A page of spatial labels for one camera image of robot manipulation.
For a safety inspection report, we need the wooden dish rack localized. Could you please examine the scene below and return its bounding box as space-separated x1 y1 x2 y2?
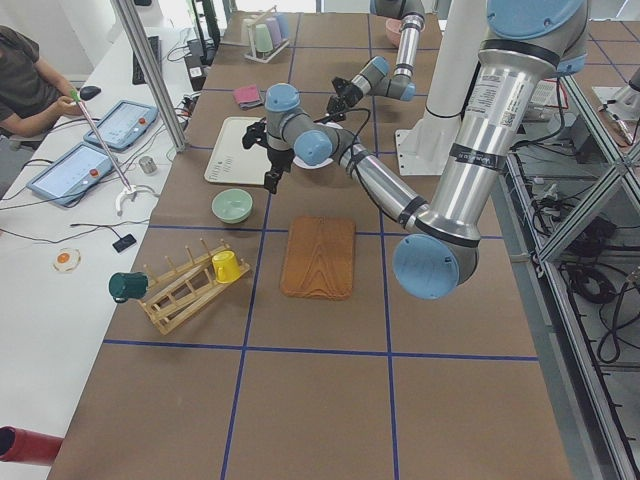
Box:
137 238 251 335

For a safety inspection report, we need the white ceramic plate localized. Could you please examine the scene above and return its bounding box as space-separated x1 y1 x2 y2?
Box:
293 122 342 170

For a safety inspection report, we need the green cup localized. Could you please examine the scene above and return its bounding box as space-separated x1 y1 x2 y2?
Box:
255 23 273 55

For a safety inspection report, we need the blue cup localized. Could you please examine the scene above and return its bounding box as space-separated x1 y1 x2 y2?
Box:
275 12 290 40

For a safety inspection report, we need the dark green mug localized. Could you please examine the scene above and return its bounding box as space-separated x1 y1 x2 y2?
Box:
108 272 149 303

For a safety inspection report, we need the lower teach pendant tablet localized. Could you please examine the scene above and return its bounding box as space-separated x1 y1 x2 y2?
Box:
27 142 113 206

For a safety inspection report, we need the grey cloth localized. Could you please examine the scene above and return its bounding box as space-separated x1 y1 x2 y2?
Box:
238 96 264 110

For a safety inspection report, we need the seated person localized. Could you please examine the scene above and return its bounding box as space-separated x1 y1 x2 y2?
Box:
1 26 82 138

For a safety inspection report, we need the upper teach pendant tablet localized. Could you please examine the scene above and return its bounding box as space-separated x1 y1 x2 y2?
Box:
97 100 158 152

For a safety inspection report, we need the purple cup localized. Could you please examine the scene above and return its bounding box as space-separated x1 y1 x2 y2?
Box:
264 16 282 47

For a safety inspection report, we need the teach pendant tablet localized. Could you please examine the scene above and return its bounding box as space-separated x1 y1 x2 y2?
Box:
97 100 158 152
27 142 113 206

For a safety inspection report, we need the yellow mug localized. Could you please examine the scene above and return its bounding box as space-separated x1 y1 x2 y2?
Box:
212 250 241 284

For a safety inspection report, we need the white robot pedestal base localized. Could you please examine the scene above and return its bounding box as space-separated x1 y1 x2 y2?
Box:
396 0 487 176

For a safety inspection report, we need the pink bowl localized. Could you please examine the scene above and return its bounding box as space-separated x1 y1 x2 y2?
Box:
385 18 402 48

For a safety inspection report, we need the wooden cutting board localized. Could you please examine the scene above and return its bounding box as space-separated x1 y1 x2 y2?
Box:
280 216 355 301

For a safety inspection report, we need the black computer mouse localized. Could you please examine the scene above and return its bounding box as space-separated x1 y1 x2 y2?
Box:
79 85 101 101

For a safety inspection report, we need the pink cloth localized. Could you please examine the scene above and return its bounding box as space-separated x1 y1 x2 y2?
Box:
233 84 262 103

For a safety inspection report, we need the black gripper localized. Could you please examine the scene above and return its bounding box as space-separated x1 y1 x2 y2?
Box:
242 122 294 194
327 77 361 122

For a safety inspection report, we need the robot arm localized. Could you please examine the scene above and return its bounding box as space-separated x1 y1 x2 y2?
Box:
327 0 426 121
242 1 590 300

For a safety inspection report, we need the small metal cylinder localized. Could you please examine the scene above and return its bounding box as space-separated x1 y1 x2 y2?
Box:
138 156 157 175

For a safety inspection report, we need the pink grabber stick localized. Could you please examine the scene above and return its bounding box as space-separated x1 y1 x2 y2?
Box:
70 87 160 216

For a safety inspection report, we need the aluminium frame post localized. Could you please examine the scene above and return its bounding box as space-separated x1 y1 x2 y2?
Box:
111 0 186 153

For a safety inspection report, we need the red cylinder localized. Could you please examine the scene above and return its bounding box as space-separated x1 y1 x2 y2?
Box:
1 426 63 466

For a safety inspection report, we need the green ceramic bowl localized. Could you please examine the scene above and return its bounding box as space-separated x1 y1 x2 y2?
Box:
211 188 253 224

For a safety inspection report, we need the cream bear serving tray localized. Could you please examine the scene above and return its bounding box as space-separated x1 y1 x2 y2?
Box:
204 116 271 186

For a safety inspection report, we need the white cup rack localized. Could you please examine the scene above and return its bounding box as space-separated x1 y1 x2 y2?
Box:
241 6 290 64

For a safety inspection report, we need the fried egg toy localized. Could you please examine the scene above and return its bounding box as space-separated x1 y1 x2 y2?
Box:
53 248 81 273

